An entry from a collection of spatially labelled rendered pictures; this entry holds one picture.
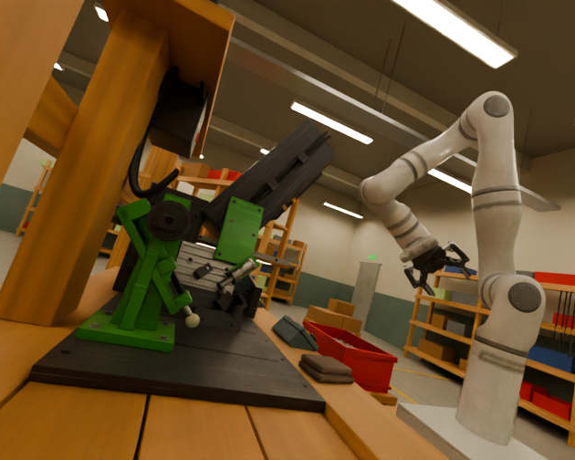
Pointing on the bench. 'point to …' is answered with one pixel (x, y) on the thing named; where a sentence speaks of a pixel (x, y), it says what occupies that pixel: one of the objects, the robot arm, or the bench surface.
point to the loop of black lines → (146, 139)
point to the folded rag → (326, 369)
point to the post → (152, 47)
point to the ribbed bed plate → (189, 259)
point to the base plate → (185, 367)
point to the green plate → (238, 231)
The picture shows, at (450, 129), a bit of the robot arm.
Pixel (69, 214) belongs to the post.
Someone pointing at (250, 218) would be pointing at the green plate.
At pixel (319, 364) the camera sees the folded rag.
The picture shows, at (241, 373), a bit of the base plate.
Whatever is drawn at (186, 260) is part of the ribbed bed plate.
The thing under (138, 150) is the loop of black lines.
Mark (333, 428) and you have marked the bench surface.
